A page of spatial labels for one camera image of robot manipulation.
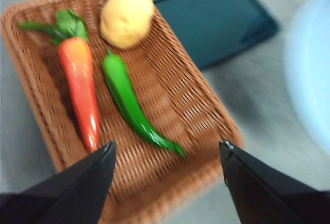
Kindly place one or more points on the black rectangular tray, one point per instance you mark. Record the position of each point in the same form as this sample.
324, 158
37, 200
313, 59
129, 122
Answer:
211, 23

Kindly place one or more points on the orange carrot with green leaves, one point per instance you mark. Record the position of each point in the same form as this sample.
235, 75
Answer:
80, 79

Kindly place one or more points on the brown wicker basket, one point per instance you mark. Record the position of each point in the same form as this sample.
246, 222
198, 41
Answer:
167, 92

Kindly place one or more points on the yellow-brown potato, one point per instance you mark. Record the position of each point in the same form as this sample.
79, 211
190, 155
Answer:
126, 15

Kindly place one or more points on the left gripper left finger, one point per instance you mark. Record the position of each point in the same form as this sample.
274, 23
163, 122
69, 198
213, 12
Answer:
77, 190

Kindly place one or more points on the green pepper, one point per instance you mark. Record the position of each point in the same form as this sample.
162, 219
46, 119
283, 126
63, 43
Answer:
123, 90

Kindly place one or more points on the light blue plate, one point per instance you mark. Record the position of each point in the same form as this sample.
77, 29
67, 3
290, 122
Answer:
312, 79

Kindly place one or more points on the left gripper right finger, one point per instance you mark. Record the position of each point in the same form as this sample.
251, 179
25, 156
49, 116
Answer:
263, 193

